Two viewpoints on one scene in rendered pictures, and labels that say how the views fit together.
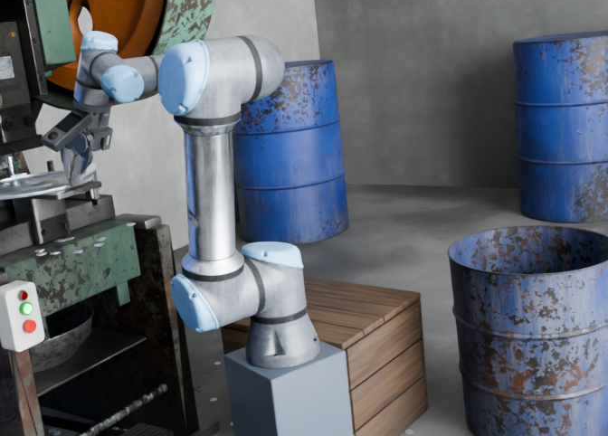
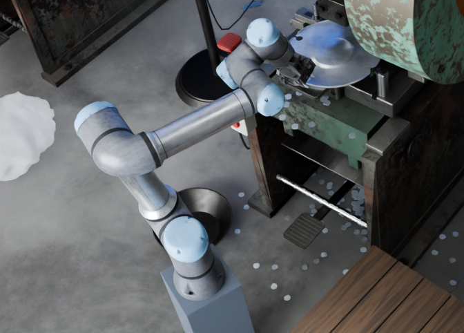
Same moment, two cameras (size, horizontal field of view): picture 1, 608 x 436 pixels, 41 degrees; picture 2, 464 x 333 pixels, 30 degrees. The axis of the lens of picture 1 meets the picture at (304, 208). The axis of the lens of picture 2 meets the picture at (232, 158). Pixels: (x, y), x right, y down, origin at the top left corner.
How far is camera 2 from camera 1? 2.86 m
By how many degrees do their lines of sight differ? 91
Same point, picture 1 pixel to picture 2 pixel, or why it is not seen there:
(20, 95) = not seen: outside the picture
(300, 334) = (177, 280)
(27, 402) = (254, 149)
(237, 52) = (88, 140)
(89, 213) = (367, 100)
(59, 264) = (302, 110)
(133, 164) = not seen: outside the picture
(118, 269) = (349, 147)
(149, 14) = not seen: hidden behind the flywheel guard
